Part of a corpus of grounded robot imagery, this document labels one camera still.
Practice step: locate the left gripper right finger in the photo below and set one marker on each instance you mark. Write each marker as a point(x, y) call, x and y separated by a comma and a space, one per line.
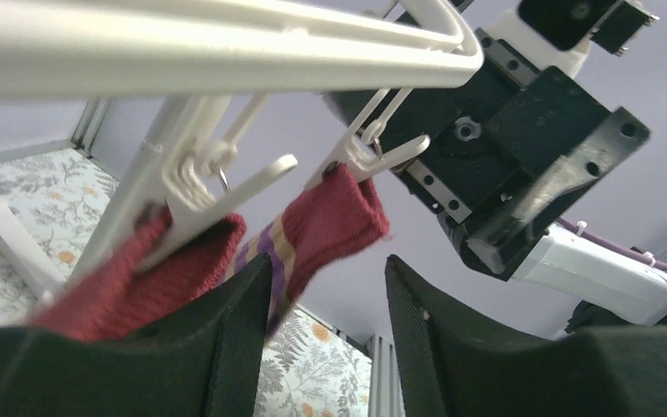
point(455, 361)

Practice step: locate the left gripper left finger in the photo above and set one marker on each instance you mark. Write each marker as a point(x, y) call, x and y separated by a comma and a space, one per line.
point(201, 360)

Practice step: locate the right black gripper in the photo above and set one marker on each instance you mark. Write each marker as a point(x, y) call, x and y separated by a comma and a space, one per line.
point(510, 151)

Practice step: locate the red striped sock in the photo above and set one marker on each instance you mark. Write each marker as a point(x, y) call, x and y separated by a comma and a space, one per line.
point(119, 297)
point(333, 220)

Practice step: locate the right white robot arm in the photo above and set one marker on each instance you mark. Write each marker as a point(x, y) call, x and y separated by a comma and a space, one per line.
point(570, 259)

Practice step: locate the white clothes clip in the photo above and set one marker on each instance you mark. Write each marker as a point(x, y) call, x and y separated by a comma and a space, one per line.
point(360, 148)
point(193, 171)

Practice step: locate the silver drying rack stand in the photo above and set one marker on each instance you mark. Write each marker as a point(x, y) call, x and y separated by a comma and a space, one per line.
point(59, 196)

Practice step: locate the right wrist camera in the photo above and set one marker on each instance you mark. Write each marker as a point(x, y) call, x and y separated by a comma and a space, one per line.
point(561, 33)

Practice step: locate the white sock hanger frame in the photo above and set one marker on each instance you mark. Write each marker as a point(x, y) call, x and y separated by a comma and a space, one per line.
point(83, 49)

